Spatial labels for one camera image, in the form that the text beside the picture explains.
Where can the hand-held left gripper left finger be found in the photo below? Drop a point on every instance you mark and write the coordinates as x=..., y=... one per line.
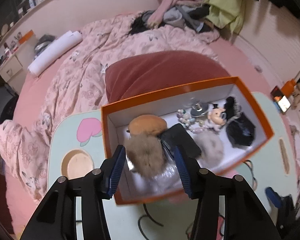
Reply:
x=116, y=172

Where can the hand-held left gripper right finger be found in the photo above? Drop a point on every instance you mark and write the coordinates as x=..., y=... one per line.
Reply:
x=182, y=172

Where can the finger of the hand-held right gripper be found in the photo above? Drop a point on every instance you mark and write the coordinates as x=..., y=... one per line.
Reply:
x=272, y=197

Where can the beige fur pompom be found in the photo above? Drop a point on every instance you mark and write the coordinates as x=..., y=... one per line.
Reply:
x=145, y=152

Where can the grey fur pompom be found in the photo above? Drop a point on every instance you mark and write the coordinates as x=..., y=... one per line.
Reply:
x=211, y=146

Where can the brown plush toy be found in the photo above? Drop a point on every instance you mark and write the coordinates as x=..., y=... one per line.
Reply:
x=147, y=125

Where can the cartoon moustache man figurine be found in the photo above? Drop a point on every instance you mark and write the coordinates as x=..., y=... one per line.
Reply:
x=216, y=117

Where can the black lace-trimmed cloth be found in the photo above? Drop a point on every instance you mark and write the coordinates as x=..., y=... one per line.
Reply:
x=240, y=130

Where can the orange cardboard box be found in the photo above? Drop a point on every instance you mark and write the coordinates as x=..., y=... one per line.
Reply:
x=150, y=105

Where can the clear plastic bag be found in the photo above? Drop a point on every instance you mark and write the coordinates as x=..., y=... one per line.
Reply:
x=165, y=181

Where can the silver metal trinket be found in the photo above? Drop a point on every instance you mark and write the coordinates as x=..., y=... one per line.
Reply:
x=198, y=108

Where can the black phone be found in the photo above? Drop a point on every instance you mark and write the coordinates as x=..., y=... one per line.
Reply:
x=281, y=100

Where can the red pillow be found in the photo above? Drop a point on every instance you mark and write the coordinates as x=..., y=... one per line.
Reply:
x=160, y=72

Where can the orange bottle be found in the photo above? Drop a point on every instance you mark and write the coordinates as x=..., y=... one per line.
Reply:
x=289, y=87

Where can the pink printed blanket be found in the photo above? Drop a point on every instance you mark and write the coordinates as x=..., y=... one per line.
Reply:
x=90, y=62

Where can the small grey object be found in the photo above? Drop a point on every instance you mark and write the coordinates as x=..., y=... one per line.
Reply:
x=258, y=68

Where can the white paper roll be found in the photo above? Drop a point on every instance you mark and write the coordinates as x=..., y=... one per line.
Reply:
x=55, y=51

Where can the dark grey bag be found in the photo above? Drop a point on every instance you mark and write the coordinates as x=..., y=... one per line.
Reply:
x=45, y=43

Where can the white drawer cabinet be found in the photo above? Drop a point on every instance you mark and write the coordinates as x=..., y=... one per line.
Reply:
x=11, y=68

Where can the white slatted closet door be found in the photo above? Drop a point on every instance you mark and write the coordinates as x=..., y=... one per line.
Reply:
x=277, y=42

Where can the grey garment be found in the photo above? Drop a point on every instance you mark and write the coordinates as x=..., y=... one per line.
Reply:
x=173, y=17

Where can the dark garment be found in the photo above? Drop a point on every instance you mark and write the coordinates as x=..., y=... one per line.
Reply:
x=200, y=15

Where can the small orange box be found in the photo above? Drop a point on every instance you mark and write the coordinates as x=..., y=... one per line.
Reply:
x=26, y=37

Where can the cosmetic bottles cluster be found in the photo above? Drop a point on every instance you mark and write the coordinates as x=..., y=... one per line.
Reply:
x=8, y=47

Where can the yellow-green garment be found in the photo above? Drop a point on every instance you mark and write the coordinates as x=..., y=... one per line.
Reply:
x=225, y=7

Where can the pink fluffy cloth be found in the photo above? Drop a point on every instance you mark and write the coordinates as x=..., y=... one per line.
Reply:
x=170, y=2

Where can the round beige plate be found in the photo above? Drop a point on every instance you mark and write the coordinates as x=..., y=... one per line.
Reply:
x=5, y=28

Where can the white bottle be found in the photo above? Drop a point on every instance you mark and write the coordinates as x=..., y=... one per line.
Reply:
x=32, y=3

